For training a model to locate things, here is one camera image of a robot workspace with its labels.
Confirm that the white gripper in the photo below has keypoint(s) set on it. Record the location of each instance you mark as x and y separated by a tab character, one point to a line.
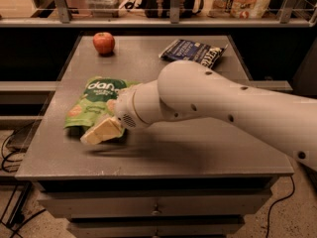
125	107

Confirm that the green rice chip bag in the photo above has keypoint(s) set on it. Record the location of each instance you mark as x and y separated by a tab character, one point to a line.
95	101

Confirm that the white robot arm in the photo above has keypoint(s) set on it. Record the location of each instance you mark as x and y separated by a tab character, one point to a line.
186	90

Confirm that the blue kettle chip bag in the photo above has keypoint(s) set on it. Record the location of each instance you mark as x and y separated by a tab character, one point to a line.
194	51

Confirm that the printed snack bag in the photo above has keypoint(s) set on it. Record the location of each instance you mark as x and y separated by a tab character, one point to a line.
242	9

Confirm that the red apple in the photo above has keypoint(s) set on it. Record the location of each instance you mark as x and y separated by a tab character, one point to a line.
104	43

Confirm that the grey drawer cabinet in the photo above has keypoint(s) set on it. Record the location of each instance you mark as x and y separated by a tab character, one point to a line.
204	175

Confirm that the round drawer knob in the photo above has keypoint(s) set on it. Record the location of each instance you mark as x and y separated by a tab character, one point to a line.
156	212

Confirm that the black backpack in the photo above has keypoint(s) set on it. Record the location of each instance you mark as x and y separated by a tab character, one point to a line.
162	8

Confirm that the grey metal shelf rail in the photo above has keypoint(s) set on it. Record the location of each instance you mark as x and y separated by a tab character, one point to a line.
75	14

